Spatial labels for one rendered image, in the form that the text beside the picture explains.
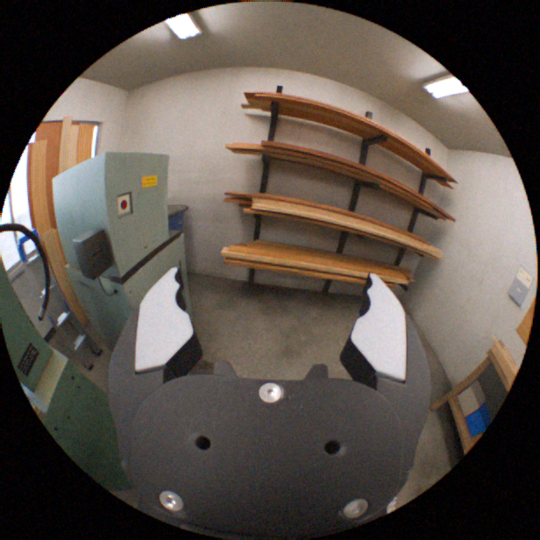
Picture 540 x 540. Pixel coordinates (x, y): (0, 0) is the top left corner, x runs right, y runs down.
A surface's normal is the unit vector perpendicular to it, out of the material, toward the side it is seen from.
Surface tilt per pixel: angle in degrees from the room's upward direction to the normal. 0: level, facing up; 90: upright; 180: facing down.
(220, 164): 90
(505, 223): 90
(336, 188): 90
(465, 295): 90
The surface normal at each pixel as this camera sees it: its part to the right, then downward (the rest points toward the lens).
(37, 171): 1.00, 0.10
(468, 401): -0.99, -0.16
